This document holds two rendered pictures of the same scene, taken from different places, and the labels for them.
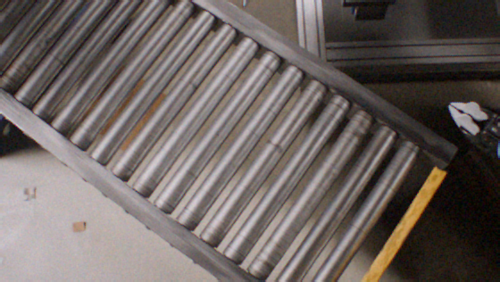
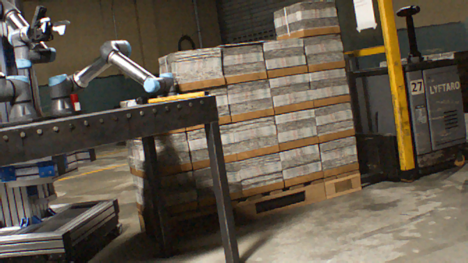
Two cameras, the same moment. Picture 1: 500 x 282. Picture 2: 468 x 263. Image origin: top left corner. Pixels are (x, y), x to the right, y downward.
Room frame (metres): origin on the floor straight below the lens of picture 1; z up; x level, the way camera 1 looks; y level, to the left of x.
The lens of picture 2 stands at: (-0.23, 2.48, 0.84)
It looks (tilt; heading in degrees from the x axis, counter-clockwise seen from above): 3 degrees down; 270
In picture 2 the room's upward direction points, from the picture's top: 9 degrees counter-clockwise
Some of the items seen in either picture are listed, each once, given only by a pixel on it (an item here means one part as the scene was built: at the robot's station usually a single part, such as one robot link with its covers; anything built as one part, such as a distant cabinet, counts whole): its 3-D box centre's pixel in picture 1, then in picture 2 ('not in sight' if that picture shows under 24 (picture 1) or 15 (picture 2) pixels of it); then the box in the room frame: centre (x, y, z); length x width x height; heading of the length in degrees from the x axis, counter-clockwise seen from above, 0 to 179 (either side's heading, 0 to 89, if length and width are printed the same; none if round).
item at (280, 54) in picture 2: not in sight; (272, 60); (-0.49, -1.26, 0.95); 0.38 x 0.29 x 0.23; 113
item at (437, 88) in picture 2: not in sight; (409, 115); (-1.50, -1.71, 0.40); 0.69 x 0.55 x 0.80; 114
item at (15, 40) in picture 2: not in sight; (20, 37); (0.76, -0.14, 1.21); 0.11 x 0.08 x 0.09; 147
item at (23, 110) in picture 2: not in sight; (21, 110); (0.90, -0.39, 0.87); 0.15 x 0.15 x 0.10
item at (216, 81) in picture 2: not in sight; (198, 84); (-0.01, -0.90, 0.86); 0.29 x 0.16 x 0.04; 23
